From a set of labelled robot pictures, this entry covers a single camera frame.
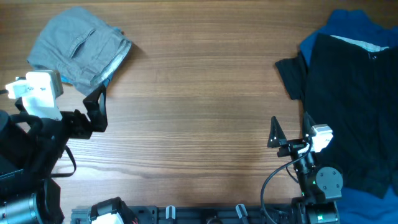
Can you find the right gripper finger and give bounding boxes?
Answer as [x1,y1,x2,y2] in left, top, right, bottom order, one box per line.
[267,116,287,148]
[302,111,316,137]

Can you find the grey cotton shorts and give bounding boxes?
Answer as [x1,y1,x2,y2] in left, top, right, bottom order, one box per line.
[27,7,132,95]

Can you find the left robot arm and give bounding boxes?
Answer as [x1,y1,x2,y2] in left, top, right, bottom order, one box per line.
[1,85,108,223]

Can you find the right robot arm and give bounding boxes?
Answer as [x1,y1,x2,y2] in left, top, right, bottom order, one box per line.
[261,113,343,224]

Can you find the folded blue denim jeans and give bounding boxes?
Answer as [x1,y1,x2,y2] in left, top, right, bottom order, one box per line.
[60,26,125,90]

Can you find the black garment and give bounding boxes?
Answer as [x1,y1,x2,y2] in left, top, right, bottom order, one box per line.
[276,34,397,198]

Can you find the blue shirt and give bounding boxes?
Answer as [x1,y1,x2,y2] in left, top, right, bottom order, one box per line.
[299,9,397,224]

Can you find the light grey garment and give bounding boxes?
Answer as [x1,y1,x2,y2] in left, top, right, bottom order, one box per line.
[333,35,389,52]

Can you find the right black cable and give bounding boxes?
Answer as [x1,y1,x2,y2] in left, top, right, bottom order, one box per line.
[259,142,313,224]

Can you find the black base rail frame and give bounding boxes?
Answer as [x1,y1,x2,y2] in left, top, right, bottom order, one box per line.
[71,197,308,224]

